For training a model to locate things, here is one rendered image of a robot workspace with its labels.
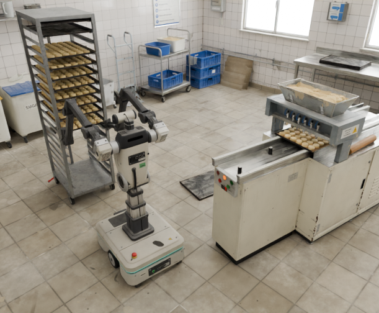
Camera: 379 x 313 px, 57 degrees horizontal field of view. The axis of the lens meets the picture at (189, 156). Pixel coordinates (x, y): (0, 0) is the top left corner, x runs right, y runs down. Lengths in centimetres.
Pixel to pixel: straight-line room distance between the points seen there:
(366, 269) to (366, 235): 45
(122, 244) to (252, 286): 106
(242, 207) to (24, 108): 344
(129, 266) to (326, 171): 165
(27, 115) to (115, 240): 276
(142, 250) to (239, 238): 75
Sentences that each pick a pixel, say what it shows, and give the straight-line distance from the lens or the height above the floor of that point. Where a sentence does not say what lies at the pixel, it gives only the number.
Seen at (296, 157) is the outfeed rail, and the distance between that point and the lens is 281.
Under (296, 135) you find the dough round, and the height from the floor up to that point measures 92.
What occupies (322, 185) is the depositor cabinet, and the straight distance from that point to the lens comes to 294.
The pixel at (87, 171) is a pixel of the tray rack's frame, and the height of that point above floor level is 15.
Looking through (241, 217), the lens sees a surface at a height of 54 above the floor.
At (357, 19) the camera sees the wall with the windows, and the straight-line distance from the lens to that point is 608.
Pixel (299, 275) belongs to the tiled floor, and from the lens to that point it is 308.
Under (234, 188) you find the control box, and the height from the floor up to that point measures 78.
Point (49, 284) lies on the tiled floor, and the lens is 309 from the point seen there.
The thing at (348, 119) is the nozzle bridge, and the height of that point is 118.
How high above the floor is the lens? 220
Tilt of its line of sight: 29 degrees down
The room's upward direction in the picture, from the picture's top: straight up
